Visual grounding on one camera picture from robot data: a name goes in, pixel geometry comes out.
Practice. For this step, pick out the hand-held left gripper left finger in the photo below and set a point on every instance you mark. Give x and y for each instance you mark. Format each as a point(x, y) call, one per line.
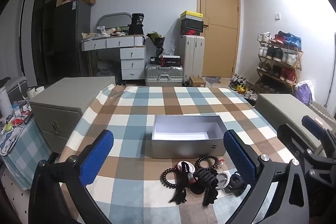
point(96, 158)

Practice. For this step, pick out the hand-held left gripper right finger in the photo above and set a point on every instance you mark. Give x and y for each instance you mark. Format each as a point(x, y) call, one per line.
point(239, 158)

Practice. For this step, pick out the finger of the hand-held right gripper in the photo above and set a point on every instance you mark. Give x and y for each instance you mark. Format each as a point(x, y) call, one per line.
point(312, 123)
point(290, 136)

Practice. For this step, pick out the grey cardboard box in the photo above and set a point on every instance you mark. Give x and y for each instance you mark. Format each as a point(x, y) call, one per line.
point(183, 146)

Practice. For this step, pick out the wicker basket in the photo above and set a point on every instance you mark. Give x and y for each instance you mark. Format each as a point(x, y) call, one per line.
point(324, 109)

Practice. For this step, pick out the plain grey cabinet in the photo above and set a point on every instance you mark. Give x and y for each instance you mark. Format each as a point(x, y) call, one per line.
point(283, 111)

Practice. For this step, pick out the purple plastic bag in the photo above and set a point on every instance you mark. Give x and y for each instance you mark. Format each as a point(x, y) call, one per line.
point(304, 92)

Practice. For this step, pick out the red rimmed white disc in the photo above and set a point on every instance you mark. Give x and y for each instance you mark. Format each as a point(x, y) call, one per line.
point(190, 168)

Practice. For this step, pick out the checked tablecloth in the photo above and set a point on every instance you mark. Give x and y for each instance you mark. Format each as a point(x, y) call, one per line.
point(131, 119)

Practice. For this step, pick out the wooden shoe rack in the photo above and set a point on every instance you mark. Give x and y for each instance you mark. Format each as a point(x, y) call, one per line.
point(299, 66)

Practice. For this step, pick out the grey cabinet with drawers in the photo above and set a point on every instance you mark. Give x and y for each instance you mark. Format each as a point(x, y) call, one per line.
point(63, 108)

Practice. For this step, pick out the pile of colourful shoes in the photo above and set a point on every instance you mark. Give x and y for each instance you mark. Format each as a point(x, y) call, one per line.
point(242, 87)

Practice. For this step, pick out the side table with checked cloth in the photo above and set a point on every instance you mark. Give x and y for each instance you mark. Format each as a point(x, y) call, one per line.
point(21, 150)

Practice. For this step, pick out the rows of assorted sneakers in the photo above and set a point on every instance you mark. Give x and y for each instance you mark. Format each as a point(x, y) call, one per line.
point(278, 54)

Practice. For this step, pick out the grey floor mat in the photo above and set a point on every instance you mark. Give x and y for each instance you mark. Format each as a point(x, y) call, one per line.
point(214, 80)

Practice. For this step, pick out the small brown cardboard box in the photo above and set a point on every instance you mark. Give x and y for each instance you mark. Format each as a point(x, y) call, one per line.
point(197, 81)

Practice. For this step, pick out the white paper roll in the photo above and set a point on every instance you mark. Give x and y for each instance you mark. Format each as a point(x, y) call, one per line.
point(35, 92)

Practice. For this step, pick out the white dressing table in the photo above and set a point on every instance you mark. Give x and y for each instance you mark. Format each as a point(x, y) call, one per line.
point(131, 58)

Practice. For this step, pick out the silver suitcase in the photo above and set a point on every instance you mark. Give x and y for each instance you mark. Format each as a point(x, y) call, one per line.
point(164, 75)

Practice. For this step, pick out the white bottle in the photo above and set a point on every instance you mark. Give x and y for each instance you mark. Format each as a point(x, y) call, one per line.
point(5, 102)

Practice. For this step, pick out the white suitcase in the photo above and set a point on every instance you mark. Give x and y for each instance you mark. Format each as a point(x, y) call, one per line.
point(191, 56)

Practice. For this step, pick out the small black box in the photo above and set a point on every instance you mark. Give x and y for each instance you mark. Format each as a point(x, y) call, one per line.
point(155, 60)

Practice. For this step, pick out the red striped black shoe box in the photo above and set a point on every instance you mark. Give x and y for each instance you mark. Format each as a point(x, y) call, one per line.
point(170, 60)

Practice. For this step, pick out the dark grey fridge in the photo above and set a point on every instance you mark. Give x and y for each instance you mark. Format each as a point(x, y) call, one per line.
point(71, 37)

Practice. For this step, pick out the wooden door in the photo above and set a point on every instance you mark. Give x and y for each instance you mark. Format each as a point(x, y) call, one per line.
point(220, 29)

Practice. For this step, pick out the black wrapped flower bouquet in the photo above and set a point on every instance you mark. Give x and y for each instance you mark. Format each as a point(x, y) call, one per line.
point(156, 41)

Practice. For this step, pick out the black and red shoe box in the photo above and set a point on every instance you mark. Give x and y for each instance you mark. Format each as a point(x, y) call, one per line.
point(191, 31)

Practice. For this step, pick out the black wardrobe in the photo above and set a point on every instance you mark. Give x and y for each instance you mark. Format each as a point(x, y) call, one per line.
point(44, 29)

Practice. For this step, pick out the black paper bag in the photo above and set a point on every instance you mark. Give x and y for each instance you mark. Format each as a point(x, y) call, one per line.
point(137, 24)

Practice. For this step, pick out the grey framed mirror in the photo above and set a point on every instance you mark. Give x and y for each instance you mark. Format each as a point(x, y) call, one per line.
point(113, 18)

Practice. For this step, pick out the yellow shoe box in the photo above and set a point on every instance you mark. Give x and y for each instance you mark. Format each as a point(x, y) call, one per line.
point(191, 14)

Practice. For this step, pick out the white light switch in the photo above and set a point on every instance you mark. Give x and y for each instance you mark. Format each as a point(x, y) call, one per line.
point(277, 16)

